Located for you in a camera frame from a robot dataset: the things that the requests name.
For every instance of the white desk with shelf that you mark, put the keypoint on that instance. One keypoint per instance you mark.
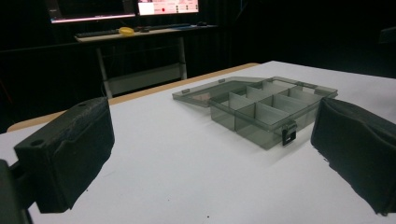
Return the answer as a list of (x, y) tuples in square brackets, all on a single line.
[(140, 53)]

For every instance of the yellow round object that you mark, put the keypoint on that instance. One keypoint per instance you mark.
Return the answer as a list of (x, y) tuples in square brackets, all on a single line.
[(126, 31)]

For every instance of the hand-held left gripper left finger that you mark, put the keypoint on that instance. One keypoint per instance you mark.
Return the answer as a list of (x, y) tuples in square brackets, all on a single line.
[(63, 155)]

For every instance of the bright computer monitor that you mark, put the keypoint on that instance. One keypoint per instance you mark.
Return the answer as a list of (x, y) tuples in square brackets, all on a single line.
[(168, 6)]

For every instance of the black keyboard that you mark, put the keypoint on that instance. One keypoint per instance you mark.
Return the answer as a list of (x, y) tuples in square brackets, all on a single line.
[(96, 33)]

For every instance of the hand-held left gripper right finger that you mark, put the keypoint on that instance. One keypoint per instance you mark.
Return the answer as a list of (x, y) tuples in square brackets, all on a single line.
[(358, 146)]

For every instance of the black computer mouse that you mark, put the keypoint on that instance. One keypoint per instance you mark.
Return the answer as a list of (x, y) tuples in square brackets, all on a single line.
[(201, 23)]

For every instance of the dark computer monitor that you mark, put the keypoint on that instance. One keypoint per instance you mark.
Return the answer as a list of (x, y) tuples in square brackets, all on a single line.
[(88, 9)]

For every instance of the clear grey compartment box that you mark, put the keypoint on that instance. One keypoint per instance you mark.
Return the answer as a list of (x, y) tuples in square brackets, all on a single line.
[(264, 109)]

